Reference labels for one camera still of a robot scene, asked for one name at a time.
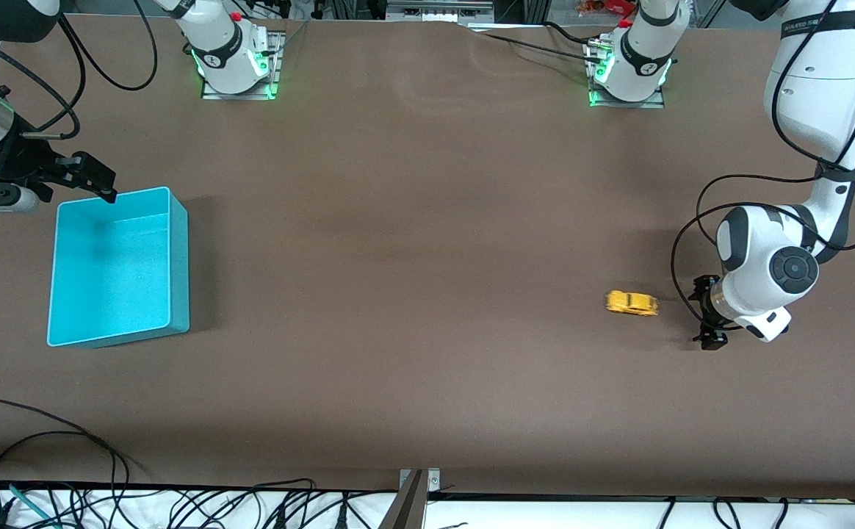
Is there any yellow beetle toy car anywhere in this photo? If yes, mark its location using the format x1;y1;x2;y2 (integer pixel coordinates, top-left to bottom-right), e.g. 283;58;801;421
604;290;660;317

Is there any teal plastic storage bin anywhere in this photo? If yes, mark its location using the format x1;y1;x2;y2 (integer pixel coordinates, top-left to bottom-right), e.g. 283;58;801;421
46;187;191;348

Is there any red snack package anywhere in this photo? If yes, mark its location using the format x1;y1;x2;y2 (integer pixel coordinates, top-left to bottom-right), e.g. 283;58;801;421
574;0;638;17

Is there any black looping right arm cable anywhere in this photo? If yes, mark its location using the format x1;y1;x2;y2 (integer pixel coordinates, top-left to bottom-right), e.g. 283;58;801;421
57;0;158;92

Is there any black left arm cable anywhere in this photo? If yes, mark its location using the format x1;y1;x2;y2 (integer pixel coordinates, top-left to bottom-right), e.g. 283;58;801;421
671;0;855;328

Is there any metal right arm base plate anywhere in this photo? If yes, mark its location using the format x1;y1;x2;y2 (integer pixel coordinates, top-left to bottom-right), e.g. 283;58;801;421
201;31;283;100

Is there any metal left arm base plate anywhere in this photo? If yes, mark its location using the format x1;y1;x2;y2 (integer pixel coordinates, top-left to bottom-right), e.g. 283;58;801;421
585;40;667;109

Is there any black braided cable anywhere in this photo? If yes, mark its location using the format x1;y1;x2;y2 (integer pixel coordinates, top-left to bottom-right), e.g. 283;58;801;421
469;24;608;67

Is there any metal corner bracket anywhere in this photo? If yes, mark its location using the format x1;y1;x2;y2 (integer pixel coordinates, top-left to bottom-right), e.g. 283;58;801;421
400;468;441;492

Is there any teal cable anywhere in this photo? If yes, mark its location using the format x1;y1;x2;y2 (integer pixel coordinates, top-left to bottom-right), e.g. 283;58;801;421
0;479;57;529

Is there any grey metal frame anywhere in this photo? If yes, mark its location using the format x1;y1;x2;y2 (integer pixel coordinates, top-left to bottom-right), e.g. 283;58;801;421
386;0;496;23

